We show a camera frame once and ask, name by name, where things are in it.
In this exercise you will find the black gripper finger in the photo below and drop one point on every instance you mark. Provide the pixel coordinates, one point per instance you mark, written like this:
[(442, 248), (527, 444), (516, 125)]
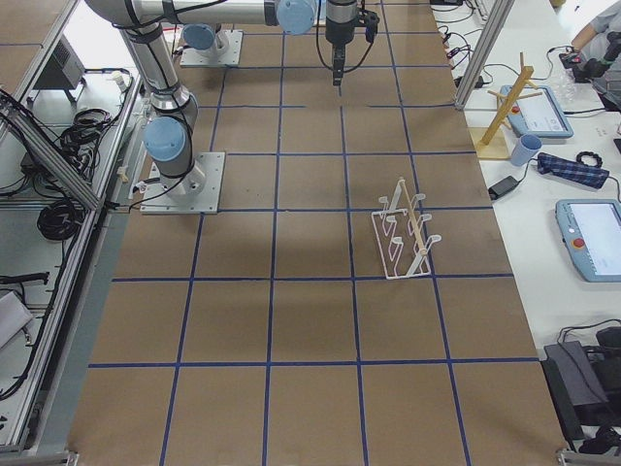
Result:
[(342, 59), (335, 57)]

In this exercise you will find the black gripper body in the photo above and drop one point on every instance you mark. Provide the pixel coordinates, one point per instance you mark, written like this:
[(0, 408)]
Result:
[(337, 25)]

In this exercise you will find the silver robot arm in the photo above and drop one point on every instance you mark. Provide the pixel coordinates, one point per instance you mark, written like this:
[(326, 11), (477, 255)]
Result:
[(168, 138), (205, 39)]

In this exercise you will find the blue cup on side table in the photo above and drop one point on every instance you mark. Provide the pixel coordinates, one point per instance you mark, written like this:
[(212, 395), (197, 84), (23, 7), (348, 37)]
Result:
[(526, 147)]

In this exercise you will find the wooden mug tree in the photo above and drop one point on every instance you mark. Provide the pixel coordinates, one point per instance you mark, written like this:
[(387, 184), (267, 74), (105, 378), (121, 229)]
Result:
[(487, 144)]

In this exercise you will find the far teach pendant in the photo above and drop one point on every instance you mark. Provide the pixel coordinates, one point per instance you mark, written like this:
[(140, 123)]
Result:
[(538, 112)]

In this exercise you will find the teach pendant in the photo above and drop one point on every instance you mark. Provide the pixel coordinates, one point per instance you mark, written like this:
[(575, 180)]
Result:
[(590, 230), (538, 112)]

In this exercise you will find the black power adapter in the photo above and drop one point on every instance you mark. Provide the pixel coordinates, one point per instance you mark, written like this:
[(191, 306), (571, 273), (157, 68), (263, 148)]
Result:
[(502, 187)]

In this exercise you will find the person at side table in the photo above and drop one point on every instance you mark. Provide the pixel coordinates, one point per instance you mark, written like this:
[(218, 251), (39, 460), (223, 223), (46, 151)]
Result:
[(592, 44)]

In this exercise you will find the black hair scrunchie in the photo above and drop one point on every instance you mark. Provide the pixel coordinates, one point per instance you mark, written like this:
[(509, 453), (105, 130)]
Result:
[(589, 158)]

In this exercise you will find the grey control box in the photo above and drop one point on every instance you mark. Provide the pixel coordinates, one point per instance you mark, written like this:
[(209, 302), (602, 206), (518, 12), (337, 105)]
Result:
[(63, 71)]

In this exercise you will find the blue plaid pouch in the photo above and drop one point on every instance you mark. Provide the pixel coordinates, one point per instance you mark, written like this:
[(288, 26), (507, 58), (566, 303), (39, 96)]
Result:
[(571, 170)]

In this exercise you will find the near teach pendant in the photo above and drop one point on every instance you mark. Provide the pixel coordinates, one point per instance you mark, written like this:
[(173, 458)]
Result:
[(590, 230)]

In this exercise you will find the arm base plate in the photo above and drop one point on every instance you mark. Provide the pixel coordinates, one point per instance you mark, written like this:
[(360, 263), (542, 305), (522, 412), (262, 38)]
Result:
[(190, 58), (197, 193)]

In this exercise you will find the white wire cup rack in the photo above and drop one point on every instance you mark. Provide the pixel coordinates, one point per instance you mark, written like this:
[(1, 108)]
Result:
[(403, 244)]

